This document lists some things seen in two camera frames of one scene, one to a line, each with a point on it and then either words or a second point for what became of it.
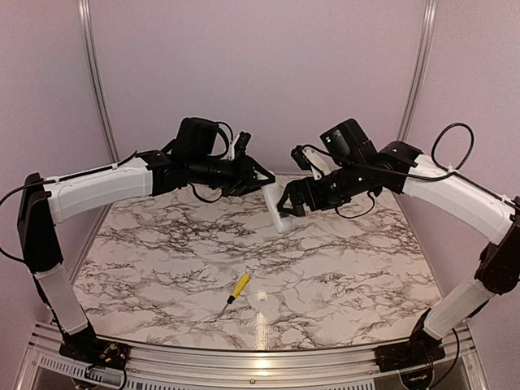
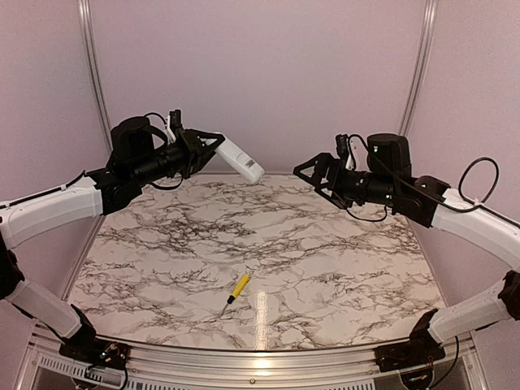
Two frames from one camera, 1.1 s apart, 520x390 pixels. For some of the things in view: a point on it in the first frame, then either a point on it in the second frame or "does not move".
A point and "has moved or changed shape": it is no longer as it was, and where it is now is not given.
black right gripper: x=313 y=200 -> x=322 y=159
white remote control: x=272 y=193 has moved or changed shape
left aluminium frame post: x=95 y=75 does not move
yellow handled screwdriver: x=244 y=279 does not move
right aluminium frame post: x=418 y=70 does not move
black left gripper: x=244 y=179 -> x=197 y=151
